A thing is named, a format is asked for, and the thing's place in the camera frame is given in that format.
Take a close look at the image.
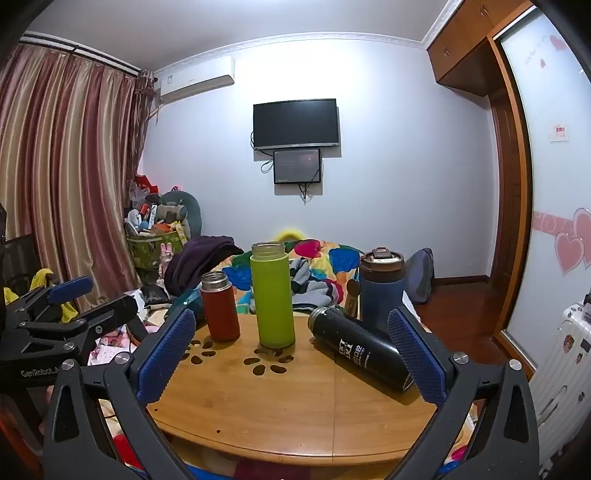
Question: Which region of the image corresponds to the wooden overhead cabinet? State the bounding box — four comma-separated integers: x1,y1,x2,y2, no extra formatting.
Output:
427,0,536,97

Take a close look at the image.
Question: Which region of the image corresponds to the colourful printed blanket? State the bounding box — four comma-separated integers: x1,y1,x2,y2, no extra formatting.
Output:
219,239,365,319

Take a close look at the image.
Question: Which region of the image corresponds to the grey backpack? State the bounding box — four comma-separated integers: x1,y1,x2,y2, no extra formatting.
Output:
405,248,435,304

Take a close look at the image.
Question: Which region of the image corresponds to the small black monitor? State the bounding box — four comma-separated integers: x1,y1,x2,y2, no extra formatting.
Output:
273,148,322,185

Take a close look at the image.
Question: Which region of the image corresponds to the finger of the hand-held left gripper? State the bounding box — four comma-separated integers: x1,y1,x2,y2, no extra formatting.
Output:
7,275,94,331
18,294,140,357

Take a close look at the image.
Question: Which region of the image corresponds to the black thermos cup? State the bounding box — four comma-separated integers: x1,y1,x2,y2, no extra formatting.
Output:
308,306,416,393

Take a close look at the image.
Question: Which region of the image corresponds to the white air conditioner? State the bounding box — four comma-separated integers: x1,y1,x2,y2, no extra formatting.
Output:
154,56,235,103

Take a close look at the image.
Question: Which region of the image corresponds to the red thermos cup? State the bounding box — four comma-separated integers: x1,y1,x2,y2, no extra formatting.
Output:
200,271,241,343

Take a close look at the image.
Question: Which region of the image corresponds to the brown wooden door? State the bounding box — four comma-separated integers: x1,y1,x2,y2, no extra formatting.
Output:
488,88,519,326

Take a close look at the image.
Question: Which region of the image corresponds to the grey striped cloth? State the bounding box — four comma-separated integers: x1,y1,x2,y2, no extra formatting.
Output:
288,257,343,308

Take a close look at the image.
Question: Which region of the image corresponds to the blue cup with brown lid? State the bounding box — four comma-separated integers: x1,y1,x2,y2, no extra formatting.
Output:
344,247,407,334

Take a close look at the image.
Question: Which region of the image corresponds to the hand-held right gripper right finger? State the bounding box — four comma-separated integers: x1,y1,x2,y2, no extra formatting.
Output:
387,306,542,480

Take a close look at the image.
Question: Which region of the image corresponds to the frosted glass sliding door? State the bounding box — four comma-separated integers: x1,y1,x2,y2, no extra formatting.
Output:
492,7,591,370

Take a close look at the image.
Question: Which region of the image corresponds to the yellow cloth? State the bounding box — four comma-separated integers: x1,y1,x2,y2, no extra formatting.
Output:
4,268,77,324

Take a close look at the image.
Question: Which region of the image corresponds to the white suitcase with stickers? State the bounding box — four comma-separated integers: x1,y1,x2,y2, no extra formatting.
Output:
529,300,591,476

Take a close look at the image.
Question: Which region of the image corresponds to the teal container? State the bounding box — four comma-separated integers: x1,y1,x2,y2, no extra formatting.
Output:
172,288,206,325

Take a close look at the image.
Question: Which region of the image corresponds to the black mesh chair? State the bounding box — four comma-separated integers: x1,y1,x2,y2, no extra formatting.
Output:
4,234,38,296

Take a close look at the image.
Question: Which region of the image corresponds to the green thermos cup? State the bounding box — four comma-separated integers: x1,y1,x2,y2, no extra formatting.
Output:
250,241,296,349

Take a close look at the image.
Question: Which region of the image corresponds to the striped pink curtain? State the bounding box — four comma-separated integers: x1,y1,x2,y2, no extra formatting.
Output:
0,44,155,315

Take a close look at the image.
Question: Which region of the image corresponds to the green storage basket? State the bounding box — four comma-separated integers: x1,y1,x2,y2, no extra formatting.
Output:
126,231,188,271

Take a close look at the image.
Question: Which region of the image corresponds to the dark curtain rail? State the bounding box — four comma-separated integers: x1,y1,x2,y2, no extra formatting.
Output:
21,31,141,75

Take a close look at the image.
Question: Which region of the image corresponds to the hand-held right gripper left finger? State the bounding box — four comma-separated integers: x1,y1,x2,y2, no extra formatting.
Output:
41,307,197,480

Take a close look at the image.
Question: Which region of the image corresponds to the grey green plush pillow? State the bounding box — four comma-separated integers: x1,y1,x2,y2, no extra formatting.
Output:
145,189,204,241

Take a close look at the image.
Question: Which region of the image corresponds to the black wall television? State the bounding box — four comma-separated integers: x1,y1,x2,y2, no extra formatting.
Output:
252,98,341,151

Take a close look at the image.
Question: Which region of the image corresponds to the dark purple blanket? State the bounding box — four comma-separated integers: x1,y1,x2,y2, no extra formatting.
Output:
165,235,245,297

